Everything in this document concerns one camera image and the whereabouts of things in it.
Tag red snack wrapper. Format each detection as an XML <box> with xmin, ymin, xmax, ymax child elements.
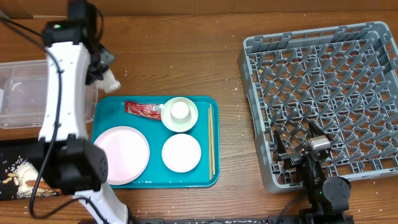
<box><xmin>124</xmin><ymin>101</ymin><xmax>164</xmax><ymax>121</ymax></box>

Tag grey dishwasher rack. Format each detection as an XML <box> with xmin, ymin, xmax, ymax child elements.
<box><xmin>238</xmin><ymin>21</ymin><xmax>397</xmax><ymax>193</ymax></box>

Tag teal plastic tray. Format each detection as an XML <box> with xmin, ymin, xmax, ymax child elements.
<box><xmin>91</xmin><ymin>96</ymin><xmax>220</xmax><ymax>189</ymax></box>

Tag white napkin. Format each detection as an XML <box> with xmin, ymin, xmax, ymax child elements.
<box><xmin>94</xmin><ymin>69</ymin><xmax>121</xmax><ymax>93</ymax></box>

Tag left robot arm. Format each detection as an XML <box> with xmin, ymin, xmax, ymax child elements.
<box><xmin>28</xmin><ymin>1</ymin><xmax>137</xmax><ymax>223</ymax></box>

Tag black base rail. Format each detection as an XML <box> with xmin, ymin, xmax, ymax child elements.
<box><xmin>133</xmin><ymin>215</ymin><xmax>301</xmax><ymax>224</ymax></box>

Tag rice and peanut scraps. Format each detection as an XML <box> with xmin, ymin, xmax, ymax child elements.
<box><xmin>1</xmin><ymin>155</ymin><xmax>60</xmax><ymax>199</ymax></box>

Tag right wooden chopstick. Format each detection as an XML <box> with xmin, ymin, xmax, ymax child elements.
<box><xmin>209</xmin><ymin>103</ymin><xmax>215</xmax><ymax>176</ymax></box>

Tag clear plastic bin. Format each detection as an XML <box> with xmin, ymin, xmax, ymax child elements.
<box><xmin>0</xmin><ymin>58</ymin><xmax>99</xmax><ymax>129</ymax></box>

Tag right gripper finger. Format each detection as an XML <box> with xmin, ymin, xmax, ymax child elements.
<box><xmin>274</xmin><ymin>129</ymin><xmax>286</xmax><ymax>156</ymax></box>
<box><xmin>308</xmin><ymin>121</ymin><xmax>324</xmax><ymax>138</ymax></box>

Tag small white plate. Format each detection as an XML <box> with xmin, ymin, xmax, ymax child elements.
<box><xmin>162</xmin><ymin>134</ymin><xmax>201</xmax><ymax>173</ymax></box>

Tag wooden chopstick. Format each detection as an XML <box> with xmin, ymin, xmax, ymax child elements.
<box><xmin>209</xmin><ymin>103</ymin><xmax>215</xmax><ymax>176</ymax></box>
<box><xmin>208</xmin><ymin>105</ymin><xmax>213</xmax><ymax>180</ymax></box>

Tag left wooden chopstick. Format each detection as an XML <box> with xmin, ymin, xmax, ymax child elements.
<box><xmin>208</xmin><ymin>105</ymin><xmax>213</xmax><ymax>180</ymax></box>

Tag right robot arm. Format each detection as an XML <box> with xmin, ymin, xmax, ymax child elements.
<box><xmin>274</xmin><ymin>121</ymin><xmax>354</xmax><ymax>223</ymax></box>

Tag black waste tray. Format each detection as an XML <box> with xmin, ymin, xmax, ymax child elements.
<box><xmin>0</xmin><ymin>138</ymin><xmax>63</xmax><ymax>202</ymax></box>

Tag orange carrot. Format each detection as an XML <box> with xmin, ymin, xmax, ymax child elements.
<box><xmin>25</xmin><ymin>180</ymin><xmax>62</xmax><ymax>193</ymax></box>

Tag large pink plate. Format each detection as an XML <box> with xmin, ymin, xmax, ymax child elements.
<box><xmin>94</xmin><ymin>126</ymin><xmax>150</xmax><ymax>185</ymax></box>

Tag white upturned cup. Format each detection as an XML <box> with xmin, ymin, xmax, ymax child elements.
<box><xmin>170</xmin><ymin>101</ymin><xmax>190</xmax><ymax>121</ymax></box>

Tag pale green bowl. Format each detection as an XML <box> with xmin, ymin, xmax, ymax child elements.
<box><xmin>161</xmin><ymin>97</ymin><xmax>198</xmax><ymax>133</ymax></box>

